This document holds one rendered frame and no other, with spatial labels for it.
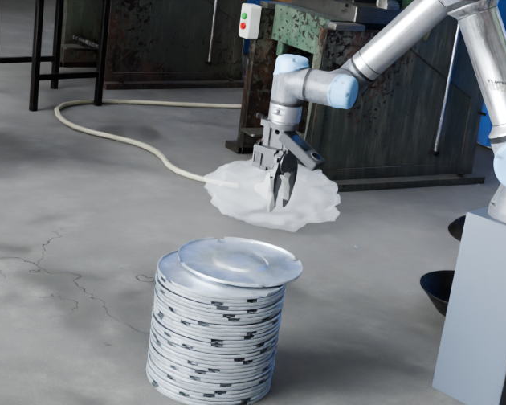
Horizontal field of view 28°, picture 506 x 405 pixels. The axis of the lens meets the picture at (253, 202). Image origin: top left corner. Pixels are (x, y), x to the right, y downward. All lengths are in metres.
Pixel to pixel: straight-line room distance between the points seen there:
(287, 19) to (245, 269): 2.00
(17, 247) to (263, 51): 1.62
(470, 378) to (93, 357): 0.88
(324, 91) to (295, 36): 1.81
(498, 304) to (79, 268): 1.20
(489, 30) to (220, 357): 0.89
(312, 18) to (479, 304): 1.87
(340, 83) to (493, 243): 0.50
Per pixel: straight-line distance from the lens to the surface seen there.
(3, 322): 2.56
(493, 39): 2.15
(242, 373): 2.23
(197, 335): 2.18
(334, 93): 2.26
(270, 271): 2.29
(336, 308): 2.85
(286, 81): 2.29
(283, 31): 4.13
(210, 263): 2.29
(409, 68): 4.07
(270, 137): 2.36
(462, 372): 2.45
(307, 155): 2.31
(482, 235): 2.34
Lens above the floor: 1.10
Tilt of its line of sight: 17 degrees down
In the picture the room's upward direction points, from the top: 8 degrees clockwise
